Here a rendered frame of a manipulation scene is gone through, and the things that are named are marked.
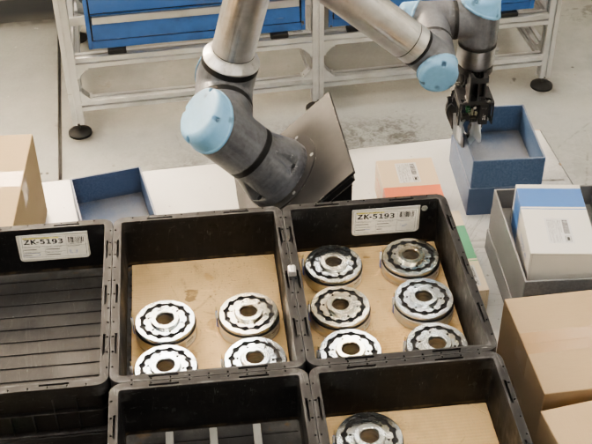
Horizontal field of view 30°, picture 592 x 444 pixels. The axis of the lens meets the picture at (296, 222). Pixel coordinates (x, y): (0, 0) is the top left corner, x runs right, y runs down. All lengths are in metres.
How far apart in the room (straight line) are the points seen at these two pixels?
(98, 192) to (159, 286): 0.47
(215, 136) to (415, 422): 0.68
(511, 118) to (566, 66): 1.82
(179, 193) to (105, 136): 1.48
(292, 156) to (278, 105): 1.81
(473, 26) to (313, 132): 0.38
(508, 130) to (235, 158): 0.68
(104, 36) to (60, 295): 1.81
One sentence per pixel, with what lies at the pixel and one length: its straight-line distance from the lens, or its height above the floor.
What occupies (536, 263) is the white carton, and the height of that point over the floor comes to 0.87.
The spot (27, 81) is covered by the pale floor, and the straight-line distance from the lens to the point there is 4.23.
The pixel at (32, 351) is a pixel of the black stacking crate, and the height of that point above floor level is 0.83.
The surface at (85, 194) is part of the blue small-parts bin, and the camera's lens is 2.40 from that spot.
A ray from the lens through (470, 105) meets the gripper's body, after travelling 2.23.
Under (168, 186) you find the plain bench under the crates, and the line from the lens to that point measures 2.43.
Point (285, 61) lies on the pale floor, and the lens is 4.22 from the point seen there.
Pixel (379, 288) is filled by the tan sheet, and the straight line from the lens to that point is 1.97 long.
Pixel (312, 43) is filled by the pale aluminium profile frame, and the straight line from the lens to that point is 3.77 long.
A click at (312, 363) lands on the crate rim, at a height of 0.93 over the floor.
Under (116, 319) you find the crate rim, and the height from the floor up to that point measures 0.93.
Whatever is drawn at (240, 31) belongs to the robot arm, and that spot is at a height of 1.13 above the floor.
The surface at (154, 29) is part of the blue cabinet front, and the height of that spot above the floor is 0.37.
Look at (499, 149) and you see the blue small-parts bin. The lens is 2.43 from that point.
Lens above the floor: 2.16
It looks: 39 degrees down
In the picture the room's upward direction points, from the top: 1 degrees counter-clockwise
